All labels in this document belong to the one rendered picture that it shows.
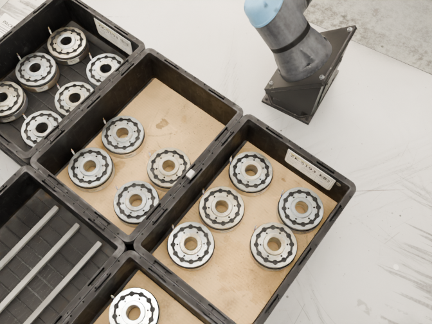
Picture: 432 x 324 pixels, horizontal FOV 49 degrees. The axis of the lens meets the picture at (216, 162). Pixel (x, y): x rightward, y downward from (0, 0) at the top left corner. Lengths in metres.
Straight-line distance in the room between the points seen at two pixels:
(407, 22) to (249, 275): 1.88
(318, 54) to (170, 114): 0.40
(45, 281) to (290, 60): 0.77
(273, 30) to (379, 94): 0.43
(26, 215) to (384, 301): 0.86
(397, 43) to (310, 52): 1.37
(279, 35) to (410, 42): 1.46
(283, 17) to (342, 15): 1.42
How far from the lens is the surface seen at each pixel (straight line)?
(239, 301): 1.04
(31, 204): 1.17
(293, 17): 1.19
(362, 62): 1.51
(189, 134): 1.16
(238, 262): 1.06
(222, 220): 1.04
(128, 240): 0.97
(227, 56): 1.45
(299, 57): 1.22
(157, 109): 1.20
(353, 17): 2.59
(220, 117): 1.16
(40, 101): 1.28
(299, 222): 1.06
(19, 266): 1.13
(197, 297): 0.94
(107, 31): 1.28
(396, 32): 2.60
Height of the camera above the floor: 1.86
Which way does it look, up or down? 66 degrees down
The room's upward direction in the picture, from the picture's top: 2 degrees clockwise
